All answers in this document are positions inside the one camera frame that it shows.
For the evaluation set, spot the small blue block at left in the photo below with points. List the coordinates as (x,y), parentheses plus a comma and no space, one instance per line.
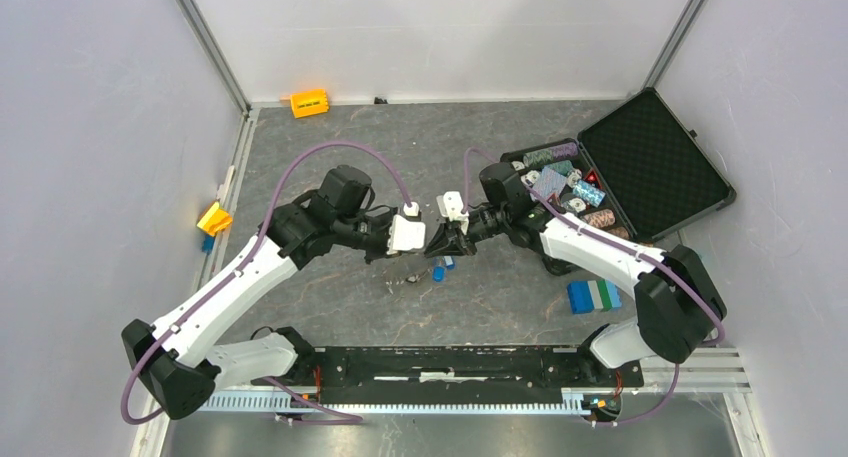
(208,243)

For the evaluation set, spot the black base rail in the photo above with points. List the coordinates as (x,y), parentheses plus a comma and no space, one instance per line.
(455,374)

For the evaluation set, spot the yellow orange block at left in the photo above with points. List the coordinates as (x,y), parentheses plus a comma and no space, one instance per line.
(214,220)

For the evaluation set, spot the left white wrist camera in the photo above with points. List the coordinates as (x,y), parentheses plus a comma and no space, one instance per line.
(407,232)

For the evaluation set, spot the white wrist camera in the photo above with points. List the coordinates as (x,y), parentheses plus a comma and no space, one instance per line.
(407,232)
(453,210)

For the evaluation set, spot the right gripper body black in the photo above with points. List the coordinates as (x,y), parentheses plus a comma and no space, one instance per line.
(483,223)

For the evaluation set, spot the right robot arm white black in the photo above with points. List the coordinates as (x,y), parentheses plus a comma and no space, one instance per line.
(678,308)

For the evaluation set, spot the orange box at back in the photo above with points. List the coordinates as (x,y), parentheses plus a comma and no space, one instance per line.
(309,103)

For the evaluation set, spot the black poker chip case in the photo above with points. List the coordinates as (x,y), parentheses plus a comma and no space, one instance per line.
(654,176)

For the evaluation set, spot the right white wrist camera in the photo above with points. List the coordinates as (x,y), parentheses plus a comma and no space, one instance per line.
(453,210)

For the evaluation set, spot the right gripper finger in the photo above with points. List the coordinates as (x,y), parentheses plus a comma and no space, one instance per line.
(445,232)
(447,248)

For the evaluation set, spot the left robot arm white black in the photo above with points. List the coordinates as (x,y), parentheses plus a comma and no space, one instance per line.
(178,358)

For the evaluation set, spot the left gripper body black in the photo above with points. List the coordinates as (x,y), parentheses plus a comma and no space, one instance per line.
(374,244)

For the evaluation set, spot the small teal cube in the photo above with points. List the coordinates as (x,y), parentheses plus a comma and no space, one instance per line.
(691,260)

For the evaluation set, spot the blue green white block stack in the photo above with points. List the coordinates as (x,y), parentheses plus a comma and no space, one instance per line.
(593,296)

